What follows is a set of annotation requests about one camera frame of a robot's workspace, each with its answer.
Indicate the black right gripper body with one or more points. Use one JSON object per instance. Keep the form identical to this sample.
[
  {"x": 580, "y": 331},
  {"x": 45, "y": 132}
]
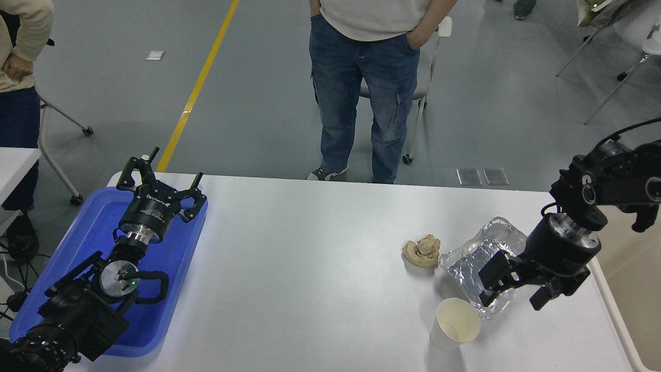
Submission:
[{"x": 555, "y": 253}]

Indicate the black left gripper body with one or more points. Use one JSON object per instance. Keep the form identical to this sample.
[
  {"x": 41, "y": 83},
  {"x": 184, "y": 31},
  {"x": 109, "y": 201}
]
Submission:
[{"x": 148, "y": 213}]

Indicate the white paper cup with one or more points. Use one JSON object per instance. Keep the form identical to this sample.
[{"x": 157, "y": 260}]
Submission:
[{"x": 457, "y": 320}]

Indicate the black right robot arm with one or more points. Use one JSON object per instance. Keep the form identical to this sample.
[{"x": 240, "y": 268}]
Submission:
[{"x": 614, "y": 181}]

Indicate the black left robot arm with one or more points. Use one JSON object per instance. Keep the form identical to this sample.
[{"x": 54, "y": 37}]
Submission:
[{"x": 77, "y": 315}]

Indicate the large pale dustbin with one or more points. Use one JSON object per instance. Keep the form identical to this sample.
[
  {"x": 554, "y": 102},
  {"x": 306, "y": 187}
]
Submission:
[{"x": 635, "y": 299}]

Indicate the crumpled silver foil tray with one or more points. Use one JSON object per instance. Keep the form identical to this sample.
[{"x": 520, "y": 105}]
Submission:
[{"x": 465, "y": 263}]

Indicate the blue plastic tray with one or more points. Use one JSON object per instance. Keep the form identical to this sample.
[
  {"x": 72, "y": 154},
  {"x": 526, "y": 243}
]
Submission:
[{"x": 88, "y": 222}]

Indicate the crumpled tan paper ball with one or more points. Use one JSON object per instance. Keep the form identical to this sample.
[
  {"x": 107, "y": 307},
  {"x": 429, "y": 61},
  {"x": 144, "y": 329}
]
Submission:
[{"x": 423, "y": 251}]

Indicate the clear floor plate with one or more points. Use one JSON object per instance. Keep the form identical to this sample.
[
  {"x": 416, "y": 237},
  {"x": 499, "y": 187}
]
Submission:
[
  {"x": 496, "y": 176},
  {"x": 469, "y": 176}
]

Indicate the small white side table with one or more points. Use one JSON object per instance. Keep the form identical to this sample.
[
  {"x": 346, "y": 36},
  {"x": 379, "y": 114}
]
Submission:
[{"x": 15, "y": 165}]

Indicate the white paper scrap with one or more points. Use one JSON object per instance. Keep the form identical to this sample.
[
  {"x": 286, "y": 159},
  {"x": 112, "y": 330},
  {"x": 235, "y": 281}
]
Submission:
[{"x": 155, "y": 55}]

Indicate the standing person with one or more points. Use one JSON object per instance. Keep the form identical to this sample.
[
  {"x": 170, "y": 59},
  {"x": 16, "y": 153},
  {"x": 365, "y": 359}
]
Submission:
[{"x": 361, "y": 77}]

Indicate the grey office chair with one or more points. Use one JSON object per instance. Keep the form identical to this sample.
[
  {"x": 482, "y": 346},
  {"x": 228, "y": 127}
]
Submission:
[{"x": 424, "y": 77}]

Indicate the olive bag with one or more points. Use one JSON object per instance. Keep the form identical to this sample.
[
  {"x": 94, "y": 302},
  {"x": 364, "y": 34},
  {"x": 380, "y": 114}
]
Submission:
[{"x": 601, "y": 10}]

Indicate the white frame wheeled chair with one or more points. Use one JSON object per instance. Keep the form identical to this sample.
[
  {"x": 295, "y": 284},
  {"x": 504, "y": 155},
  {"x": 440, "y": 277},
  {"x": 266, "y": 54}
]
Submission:
[{"x": 46, "y": 155}]

